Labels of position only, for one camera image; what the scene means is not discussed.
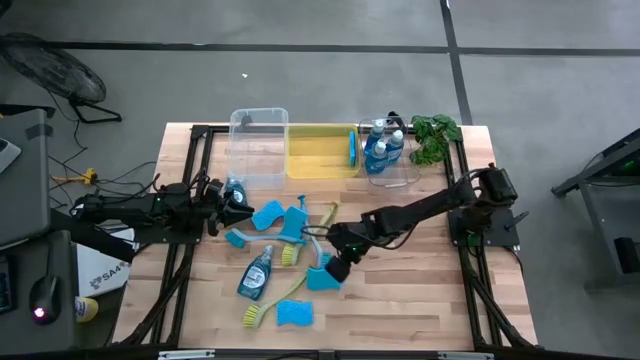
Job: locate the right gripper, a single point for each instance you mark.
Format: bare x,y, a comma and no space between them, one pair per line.
350,240

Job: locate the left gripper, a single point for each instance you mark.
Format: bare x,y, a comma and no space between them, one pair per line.
207,215

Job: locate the blue dish soap bottle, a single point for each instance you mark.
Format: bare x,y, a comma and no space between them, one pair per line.
377,131
376,159
395,145
255,275
236,192

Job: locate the blue dish brush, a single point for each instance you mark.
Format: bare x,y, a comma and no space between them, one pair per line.
315,247
265,239

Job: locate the clear plastic bin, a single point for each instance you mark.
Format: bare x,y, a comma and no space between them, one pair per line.
257,150

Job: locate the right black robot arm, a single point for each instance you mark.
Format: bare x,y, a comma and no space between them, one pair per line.
425,205

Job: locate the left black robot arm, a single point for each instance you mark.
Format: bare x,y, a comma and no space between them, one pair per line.
125,206

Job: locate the yellow plastic bin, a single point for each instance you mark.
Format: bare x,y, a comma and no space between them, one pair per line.
320,155

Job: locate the potted green plant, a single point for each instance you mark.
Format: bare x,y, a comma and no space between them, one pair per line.
435,137

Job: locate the black diagonal beam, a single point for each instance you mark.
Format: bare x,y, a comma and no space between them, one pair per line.
95,240

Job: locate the white cardboard box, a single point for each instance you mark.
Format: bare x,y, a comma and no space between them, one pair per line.
102,270

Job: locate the yellow cup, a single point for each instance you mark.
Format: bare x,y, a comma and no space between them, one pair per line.
87,309

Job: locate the dark grey desk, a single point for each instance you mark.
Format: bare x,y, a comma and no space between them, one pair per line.
60,260

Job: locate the black tape strip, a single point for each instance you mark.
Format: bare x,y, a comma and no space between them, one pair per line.
39,131

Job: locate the black computer mouse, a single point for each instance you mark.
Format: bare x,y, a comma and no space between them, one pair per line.
44,297

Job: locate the black floor fan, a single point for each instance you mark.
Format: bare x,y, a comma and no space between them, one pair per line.
55,70

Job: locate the grey laptop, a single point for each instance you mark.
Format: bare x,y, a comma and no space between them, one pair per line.
7,155

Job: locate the black keyboard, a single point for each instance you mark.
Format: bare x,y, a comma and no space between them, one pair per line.
5,285

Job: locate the grey metal cart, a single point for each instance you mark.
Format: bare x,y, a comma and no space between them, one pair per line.
600,200

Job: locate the black block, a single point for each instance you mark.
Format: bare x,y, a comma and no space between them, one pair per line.
627,254

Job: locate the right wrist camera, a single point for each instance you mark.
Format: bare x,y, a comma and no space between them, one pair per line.
339,270

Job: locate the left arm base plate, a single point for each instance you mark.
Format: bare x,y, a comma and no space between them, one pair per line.
150,235

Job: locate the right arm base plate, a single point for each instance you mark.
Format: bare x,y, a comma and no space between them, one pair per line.
500,225

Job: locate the silver metal bracket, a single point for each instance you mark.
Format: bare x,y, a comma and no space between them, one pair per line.
465,356
186,354

